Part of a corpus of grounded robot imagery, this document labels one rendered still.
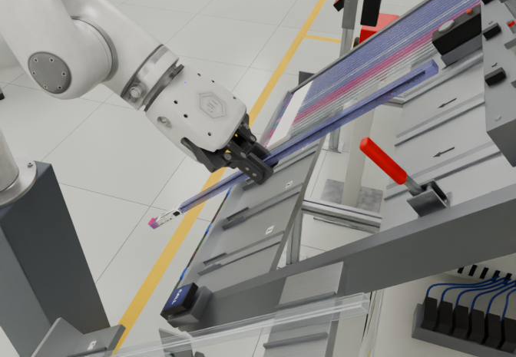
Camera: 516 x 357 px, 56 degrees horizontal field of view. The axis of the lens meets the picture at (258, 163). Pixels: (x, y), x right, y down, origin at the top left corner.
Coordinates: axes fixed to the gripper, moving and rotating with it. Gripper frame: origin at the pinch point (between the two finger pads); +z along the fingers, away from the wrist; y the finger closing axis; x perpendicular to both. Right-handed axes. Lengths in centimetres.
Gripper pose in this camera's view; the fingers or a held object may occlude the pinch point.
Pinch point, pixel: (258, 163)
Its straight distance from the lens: 62.7
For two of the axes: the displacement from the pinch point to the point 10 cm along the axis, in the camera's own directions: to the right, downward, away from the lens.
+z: 7.7, 6.1, 1.8
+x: -5.6, 5.0, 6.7
